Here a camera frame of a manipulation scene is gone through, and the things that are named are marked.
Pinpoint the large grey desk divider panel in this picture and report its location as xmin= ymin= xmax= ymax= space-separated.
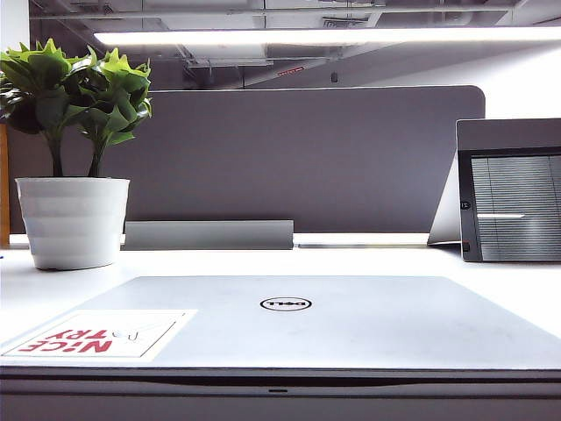
xmin=8 ymin=85 xmax=486 ymax=234

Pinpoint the long ceiling light strip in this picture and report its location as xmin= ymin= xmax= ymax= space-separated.
xmin=93 ymin=25 xmax=561 ymax=47

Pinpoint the grey metal divider bracket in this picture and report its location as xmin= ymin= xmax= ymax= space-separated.
xmin=124 ymin=219 xmax=295 ymax=251

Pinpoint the square standing mirror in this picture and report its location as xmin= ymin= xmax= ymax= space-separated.
xmin=427 ymin=118 xmax=561 ymax=263

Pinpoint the white potted green plant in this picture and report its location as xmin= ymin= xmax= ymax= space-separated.
xmin=0 ymin=38 xmax=153 ymax=271

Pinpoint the silver Dell laptop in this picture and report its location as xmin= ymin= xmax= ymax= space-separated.
xmin=0 ymin=275 xmax=561 ymax=421

